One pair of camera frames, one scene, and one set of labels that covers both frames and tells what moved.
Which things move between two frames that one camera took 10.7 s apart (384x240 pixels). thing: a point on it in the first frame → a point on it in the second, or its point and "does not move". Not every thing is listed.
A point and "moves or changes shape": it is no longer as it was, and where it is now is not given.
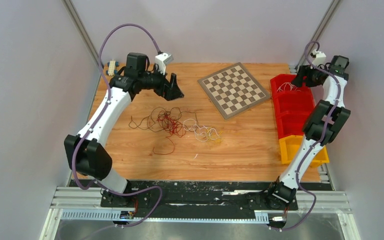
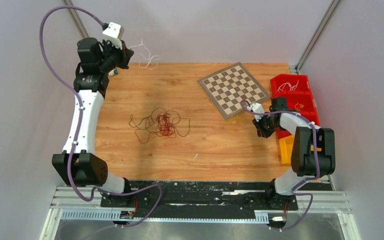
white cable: [201, 133] → [146, 48]
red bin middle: [293, 100] does not move
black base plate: [188, 200] does not move
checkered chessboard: [234, 90] does not move
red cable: [171, 123] moves or changes shape
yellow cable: [214, 136] → [297, 106]
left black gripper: [171, 92] → [125, 53]
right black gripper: [304, 71] → [261, 132]
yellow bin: [290, 146] does not move
